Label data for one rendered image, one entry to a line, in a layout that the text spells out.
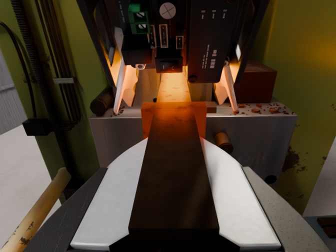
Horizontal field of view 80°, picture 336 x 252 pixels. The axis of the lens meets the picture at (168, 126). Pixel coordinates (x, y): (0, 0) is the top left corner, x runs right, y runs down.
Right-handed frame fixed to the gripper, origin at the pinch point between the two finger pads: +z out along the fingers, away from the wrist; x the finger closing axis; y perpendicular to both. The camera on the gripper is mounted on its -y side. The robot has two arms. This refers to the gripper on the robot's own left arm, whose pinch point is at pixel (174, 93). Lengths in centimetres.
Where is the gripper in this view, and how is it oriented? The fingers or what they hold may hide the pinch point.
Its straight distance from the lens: 22.3
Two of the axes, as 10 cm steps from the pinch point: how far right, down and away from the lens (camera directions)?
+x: 10.0, -0.2, -0.4
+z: 0.4, 5.4, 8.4
